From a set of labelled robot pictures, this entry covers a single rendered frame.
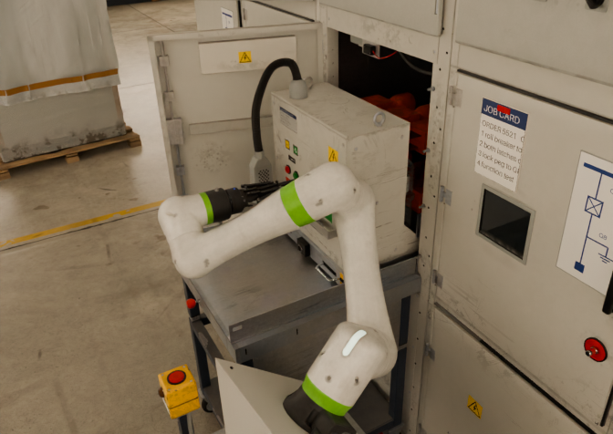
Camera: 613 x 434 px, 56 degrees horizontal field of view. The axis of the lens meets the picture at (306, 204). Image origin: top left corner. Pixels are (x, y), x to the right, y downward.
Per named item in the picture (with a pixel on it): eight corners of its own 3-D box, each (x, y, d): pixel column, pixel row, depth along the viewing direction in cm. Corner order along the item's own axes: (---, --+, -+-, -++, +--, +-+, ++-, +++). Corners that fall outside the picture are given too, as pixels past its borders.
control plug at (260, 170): (256, 205, 210) (253, 161, 202) (251, 200, 214) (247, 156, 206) (275, 200, 213) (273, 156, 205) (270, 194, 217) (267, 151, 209)
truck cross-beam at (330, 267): (347, 293, 186) (347, 278, 183) (273, 221, 228) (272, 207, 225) (359, 288, 188) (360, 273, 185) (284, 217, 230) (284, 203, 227)
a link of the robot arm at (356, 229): (405, 374, 151) (378, 180, 165) (390, 378, 137) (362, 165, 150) (358, 378, 156) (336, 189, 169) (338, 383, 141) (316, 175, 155)
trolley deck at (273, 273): (236, 365, 170) (234, 349, 167) (172, 262, 218) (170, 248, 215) (420, 291, 198) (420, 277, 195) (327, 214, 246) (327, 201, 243)
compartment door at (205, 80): (176, 213, 240) (147, 32, 204) (324, 194, 251) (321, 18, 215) (176, 222, 234) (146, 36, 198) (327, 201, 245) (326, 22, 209)
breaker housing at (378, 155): (347, 277, 186) (348, 137, 162) (277, 211, 224) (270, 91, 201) (466, 233, 207) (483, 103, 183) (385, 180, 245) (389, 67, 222)
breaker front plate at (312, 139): (343, 277, 186) (343, 139, 163) (275, 213, 223) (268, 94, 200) (346, 275, 186) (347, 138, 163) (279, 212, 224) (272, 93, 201)
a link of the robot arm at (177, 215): (153, 194, 154) (150, 211, 163) (168, 237, 150) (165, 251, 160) (203, 182, 159) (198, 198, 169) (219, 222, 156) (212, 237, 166)
